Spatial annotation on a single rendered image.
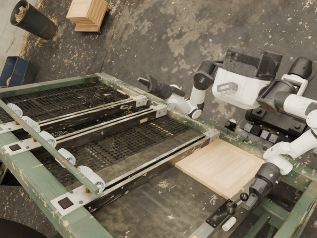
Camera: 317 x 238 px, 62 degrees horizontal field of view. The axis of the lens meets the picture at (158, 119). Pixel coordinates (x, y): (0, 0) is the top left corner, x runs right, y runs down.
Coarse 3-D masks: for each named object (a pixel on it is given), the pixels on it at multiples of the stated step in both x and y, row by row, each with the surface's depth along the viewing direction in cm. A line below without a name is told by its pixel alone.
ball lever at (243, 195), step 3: (243, 192) 116; (240, 195) 115; (243, 195) 114; (246, 195) 114; (240, 198) 115; (243, 198) 113; (246, 198) 113; (234, 201) 119; (237, 201) 118; (228, 204) 121; (231, 204) 121
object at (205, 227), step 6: (252, 180) 143; (246, 186) 138; (240, 192) 133; (246, 192) 133; (234, 198) 128; (240, 204) 127; (228, 216) 119; (204, 222) 113; (222, 222) 115; (198, 228) 110; (204, 228) 110; (210, 228) 110; (216, 228) 112; (192, 234) 106; (198, 234) 107; (204, 234) 107; (210, 234) 109
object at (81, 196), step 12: (216, 132) 181; (192, 144) 163; (204, 144) 172; (168, 156) 152; (180, 156) 154; (84, 168) 109; (144, 168) 138; (156, 168) 139; (168, 168) 149; (120, 180) 127; (132, 180) 127; (144, 180) 135; (72, 192) 110; (84, 192) 111; (108, 192) 118; (120, 192) 124; (84, 204) 106; (96, 204) 115
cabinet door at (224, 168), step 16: (208, 144) 176; (224, 144) 178; (192, 160) 157; (208, 160) 160; (224, 160) 162; (240, 160) 164; (256, 160) 165; (192, 176) 145; (208, 176) 146; (224, 176) 147; (240, 176) 149; (224, 192) 135
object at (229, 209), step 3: (228, 207) 106; (231, 207) 106; (228, 210) 106; (231, 210) 105; (234, 210) 106; (222, 213) 110; (225, 213) 109; (228, 213) 106; (231, 213) 105; (216, 216) 114; (219, 216) 111; (213, 219) 113; (216, 219) 113
